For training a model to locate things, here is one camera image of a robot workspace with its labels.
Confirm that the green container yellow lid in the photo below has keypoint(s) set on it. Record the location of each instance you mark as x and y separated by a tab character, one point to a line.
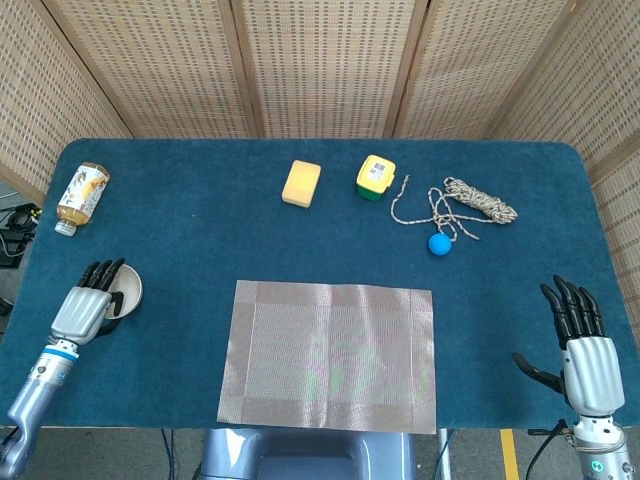
376	175

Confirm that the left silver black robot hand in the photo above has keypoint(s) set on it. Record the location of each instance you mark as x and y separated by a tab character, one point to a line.
80	312

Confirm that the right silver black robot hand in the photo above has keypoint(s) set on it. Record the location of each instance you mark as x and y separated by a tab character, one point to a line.
592	375

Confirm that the cream bowl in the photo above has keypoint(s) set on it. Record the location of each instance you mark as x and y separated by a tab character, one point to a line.
131	295

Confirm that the tea bottle with label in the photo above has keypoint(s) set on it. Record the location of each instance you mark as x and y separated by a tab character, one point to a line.
82	195

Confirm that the woven bamboo screen panel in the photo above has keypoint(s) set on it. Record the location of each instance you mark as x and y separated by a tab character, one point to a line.
165	65
600	100
325	65
475	65
40	100

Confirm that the white table leg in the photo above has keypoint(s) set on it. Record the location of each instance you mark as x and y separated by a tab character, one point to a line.
444	455

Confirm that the yellow sponge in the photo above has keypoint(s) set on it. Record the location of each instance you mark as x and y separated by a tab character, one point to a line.
301	182

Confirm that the brown woven placemat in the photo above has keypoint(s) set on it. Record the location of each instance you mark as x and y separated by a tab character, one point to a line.
325	355

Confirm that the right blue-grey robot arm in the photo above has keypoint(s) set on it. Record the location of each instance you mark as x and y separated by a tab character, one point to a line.
602	450

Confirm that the blue carpet table cover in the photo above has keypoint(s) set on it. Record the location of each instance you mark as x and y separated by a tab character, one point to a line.
200	225

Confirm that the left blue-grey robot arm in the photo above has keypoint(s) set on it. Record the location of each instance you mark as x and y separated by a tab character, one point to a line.
35	395

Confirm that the blue ball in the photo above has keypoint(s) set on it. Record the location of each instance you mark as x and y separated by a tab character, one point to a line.
439	244

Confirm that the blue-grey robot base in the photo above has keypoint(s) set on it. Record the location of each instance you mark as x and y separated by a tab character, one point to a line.
300	455

